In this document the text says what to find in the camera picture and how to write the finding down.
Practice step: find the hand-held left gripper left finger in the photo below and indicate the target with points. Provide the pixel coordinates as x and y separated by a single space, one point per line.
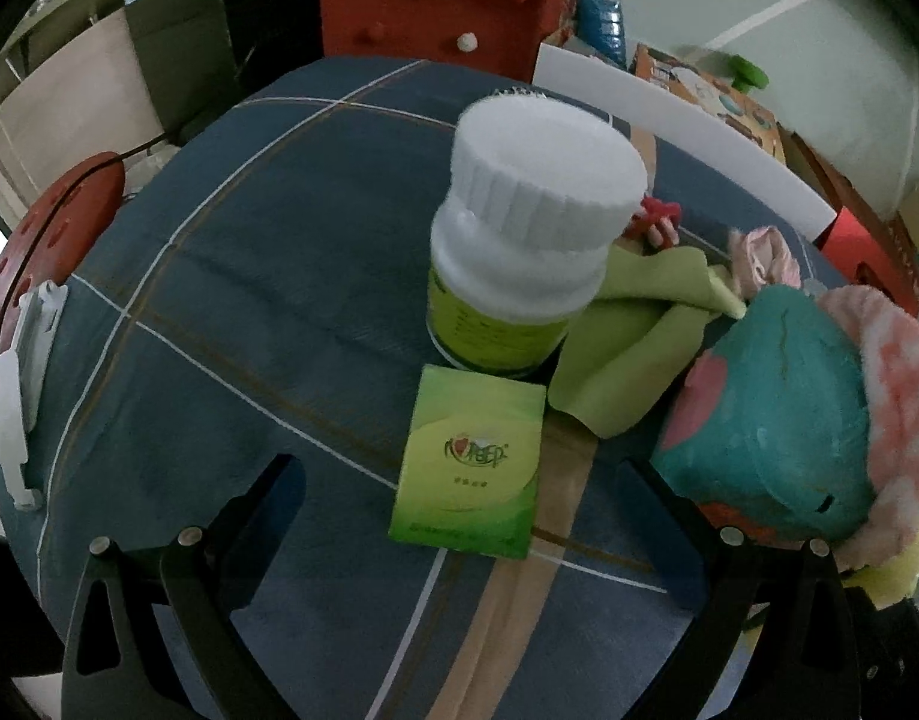
273 481

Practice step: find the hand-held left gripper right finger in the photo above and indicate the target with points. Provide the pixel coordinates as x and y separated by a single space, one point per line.
649 486

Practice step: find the light green cloth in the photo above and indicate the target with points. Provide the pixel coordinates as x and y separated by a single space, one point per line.
617 360

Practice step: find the teal plush pouch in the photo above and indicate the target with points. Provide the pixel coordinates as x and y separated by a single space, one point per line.
782 405

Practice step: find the pale pink cloth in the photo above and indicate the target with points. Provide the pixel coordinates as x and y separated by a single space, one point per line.
759 259

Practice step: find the yellow soft cloth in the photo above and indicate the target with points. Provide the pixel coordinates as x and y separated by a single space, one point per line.
887 577

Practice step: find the pink and white fluffy cloth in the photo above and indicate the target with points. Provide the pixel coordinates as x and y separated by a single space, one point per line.
898 390

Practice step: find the green tissue packet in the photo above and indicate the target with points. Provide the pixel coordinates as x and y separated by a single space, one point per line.
467 457

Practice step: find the blue checked blanket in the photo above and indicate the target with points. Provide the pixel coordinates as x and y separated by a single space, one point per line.
242 277

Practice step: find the small red toy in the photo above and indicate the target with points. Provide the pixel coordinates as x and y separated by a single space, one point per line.
658 214

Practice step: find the red cardboard box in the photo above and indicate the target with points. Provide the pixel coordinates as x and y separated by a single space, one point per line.
849 240

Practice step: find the white bottle with green label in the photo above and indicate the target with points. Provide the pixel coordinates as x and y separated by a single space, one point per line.
534 187

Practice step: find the red perforated round stool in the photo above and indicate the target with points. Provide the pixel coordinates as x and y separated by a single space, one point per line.
62 217

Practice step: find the long white box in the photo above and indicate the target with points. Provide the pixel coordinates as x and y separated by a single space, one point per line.
692 135

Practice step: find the orange illustrated box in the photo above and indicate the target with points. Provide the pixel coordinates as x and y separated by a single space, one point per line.
729 101

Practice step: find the beige cardboard box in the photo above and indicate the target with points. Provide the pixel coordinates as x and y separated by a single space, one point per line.
77 105

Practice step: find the green dumbbell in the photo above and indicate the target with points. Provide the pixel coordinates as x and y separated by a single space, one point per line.
748 71

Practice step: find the blue water bottle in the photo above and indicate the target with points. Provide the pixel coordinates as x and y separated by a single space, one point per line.
602 22

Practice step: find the red felt tote bag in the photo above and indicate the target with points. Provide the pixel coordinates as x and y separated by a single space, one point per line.
429 22

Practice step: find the white plastic bracket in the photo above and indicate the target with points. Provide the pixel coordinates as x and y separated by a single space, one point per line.
9 390

